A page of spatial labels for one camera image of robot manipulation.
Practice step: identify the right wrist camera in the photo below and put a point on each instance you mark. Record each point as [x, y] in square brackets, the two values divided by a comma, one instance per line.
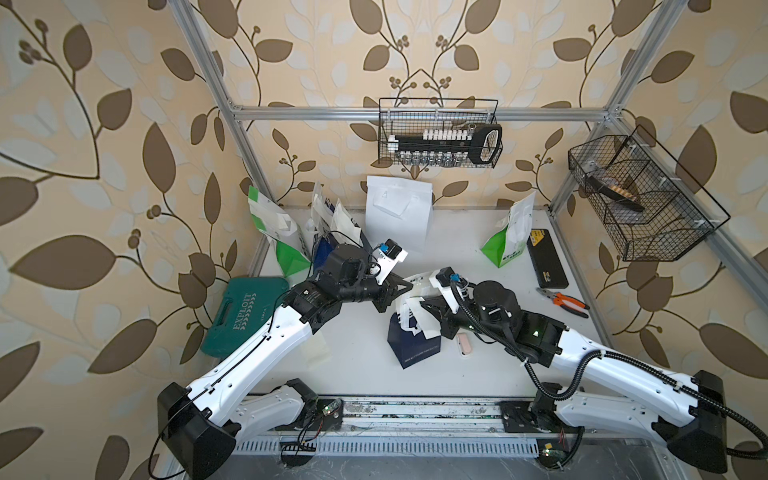
[451, 286]

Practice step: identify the dark tool in basket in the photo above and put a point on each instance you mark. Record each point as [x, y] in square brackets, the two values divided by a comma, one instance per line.
[616, 196]

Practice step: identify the green white bag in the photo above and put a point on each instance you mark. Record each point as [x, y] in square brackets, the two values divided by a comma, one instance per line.
[513, 232]
[283, 232]

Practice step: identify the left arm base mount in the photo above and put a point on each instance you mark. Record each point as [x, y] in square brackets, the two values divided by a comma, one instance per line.
[317, 416]

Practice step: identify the black socket set holder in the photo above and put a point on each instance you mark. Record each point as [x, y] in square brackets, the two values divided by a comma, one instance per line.
[477, 145]

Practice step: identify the navy bag front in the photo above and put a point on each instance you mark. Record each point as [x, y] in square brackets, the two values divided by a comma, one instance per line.
[345, 229]

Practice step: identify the orange handled pliers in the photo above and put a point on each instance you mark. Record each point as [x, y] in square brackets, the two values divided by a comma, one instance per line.
[570, 304]

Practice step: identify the right wire basket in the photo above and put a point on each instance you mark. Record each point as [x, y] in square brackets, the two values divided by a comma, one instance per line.
[680, 213]

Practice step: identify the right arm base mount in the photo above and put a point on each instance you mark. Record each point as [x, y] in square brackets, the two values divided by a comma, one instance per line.
[539, 416]

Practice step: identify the black box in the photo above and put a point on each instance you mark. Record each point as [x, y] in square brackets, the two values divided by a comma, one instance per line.
[546, 262]

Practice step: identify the navy bag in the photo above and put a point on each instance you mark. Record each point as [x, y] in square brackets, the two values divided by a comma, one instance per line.
[414, 334]
[345, 229]

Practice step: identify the green tool case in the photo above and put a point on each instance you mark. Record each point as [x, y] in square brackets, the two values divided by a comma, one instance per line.
[247, 305]

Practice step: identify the large white paper bag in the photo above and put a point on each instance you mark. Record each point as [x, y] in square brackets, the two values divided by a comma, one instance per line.
[398, 209]

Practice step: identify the wire basket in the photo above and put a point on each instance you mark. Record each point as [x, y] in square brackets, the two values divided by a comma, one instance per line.
[412, 115]
[680, 213]

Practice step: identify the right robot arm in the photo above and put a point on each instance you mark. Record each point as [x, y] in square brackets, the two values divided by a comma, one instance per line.
[591, 384]

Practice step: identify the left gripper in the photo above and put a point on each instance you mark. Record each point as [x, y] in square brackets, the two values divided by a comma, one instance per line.
[392, 287]

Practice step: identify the blue white Cheerful bag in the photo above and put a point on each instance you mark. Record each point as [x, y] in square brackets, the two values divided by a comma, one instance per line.
[322, 213]

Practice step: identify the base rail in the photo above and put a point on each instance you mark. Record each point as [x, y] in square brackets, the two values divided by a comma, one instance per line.
[410, 427]

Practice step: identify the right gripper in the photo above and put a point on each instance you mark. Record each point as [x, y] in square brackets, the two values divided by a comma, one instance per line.
[446, 317]

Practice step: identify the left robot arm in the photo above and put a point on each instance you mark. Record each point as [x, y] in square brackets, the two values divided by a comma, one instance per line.
[192, 419]

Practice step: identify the back wire basket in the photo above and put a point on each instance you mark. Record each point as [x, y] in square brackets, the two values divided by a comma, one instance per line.
[412, 115]

